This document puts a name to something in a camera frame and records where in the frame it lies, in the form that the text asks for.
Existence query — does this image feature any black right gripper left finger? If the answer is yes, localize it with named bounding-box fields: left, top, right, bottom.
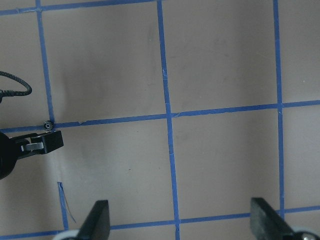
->
left=76, top=200, right=110, bottom=240

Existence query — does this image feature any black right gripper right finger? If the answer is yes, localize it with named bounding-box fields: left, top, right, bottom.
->
left=250, top=197, right=295, bottom=240

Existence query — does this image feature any small black bearing gear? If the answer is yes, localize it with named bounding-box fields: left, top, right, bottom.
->
left=43, top=120, right=54, bottom=132

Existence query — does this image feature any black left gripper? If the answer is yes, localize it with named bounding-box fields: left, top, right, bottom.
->
left=0, top=130, right=64, bottom=180

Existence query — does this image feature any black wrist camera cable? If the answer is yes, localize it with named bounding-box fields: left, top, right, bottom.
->
left=0, top=71, right=33, bottom=97

